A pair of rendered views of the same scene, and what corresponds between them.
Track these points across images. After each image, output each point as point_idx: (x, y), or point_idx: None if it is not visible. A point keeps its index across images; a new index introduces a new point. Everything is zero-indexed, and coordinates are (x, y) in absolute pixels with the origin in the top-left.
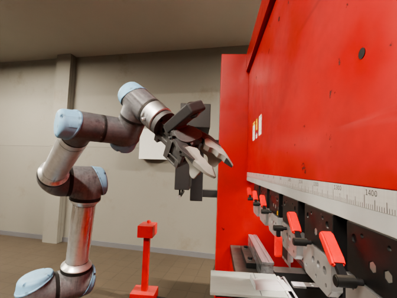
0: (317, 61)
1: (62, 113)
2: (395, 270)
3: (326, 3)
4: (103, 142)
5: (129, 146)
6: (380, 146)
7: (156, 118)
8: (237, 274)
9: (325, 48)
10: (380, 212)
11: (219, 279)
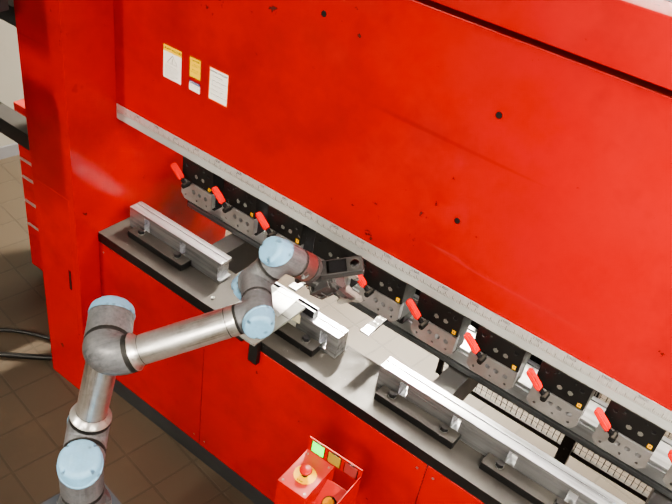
0: (409, 174)
1: (271, 321)
2: (450, 320)
3: (432, 145)
4: None
5: None
6: (455, 272)
7: (317, 275)
8: None
9: (423, 177)
10: (447, 297)
11: None
